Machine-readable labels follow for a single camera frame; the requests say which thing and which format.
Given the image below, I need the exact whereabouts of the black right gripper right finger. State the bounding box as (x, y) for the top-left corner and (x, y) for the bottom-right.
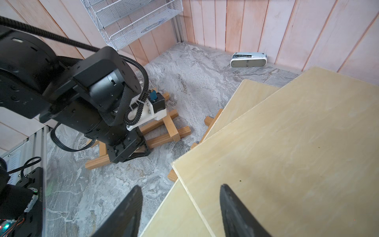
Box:
(220, 184), (270, 237)

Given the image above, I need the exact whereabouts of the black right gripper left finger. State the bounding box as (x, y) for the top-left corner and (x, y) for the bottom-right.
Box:
(92, 185), (143, 237)

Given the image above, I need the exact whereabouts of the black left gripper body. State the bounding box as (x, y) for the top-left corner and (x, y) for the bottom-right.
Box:
(97, 125), (151, 164)

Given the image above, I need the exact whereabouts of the wooden easel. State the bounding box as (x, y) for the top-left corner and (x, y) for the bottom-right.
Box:
(85, 88), (192, 170)
(167, 109), (223, 182)

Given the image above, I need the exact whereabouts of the plywood board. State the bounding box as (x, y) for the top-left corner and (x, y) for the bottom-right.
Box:
(173, 67), (379, 237)
(140, 80), (278, 237)

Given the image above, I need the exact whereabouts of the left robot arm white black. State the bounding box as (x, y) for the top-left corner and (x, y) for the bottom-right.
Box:
(1, 26), (150, 164)

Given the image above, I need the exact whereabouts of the white mesh tiered shelf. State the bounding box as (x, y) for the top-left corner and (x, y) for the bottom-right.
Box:
(82, 0), (183, 50)

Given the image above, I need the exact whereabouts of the black corrugated cable conduit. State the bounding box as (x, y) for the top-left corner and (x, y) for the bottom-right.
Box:
(0, 15), (150, 126)

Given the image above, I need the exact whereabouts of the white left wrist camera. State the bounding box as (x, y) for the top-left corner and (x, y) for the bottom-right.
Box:
(126, 90), (167, 131)

